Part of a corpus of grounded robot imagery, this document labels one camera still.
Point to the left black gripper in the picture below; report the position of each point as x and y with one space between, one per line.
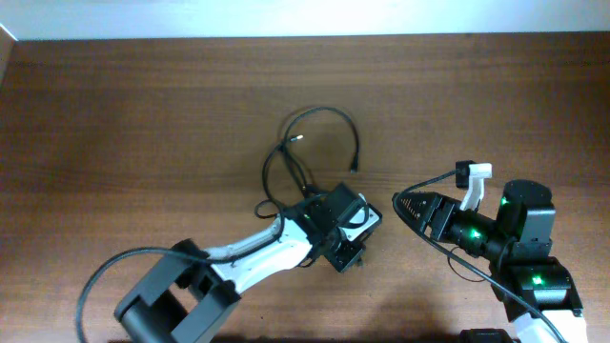
345 256

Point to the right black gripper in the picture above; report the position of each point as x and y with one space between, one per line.
434 202

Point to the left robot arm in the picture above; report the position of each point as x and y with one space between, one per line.
189 293

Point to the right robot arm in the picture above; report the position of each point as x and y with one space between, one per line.
512 252

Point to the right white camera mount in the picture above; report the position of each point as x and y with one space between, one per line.
477 174

